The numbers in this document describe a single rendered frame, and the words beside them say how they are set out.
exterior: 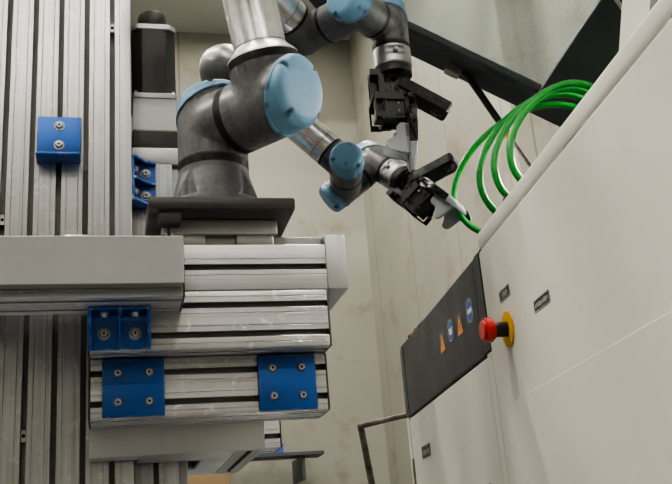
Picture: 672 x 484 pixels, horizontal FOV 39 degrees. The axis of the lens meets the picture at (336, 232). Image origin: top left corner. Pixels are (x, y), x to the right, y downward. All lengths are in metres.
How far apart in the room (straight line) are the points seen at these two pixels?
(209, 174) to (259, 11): 0.27
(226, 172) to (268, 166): 9.03
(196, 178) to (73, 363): 0.36
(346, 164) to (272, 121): 0.60
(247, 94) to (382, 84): 0.43
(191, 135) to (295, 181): 8.99
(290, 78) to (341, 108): 9.57
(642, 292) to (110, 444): 0.87
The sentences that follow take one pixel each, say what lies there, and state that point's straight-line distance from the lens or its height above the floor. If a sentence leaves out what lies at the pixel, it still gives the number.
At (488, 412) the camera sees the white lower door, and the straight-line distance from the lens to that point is 1.52.
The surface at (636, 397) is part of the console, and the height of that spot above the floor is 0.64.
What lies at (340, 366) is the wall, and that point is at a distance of 10.00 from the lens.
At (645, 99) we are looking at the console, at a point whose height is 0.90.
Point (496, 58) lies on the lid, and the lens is 2.39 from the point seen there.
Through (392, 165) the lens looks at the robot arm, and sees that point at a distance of 2.18.
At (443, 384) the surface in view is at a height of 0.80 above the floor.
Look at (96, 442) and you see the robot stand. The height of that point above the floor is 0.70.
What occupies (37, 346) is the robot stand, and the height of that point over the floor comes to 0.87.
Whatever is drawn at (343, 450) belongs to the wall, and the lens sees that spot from 9.86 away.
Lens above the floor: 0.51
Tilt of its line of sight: 19 degrees up
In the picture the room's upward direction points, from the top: 5 degrees counter-clockwise
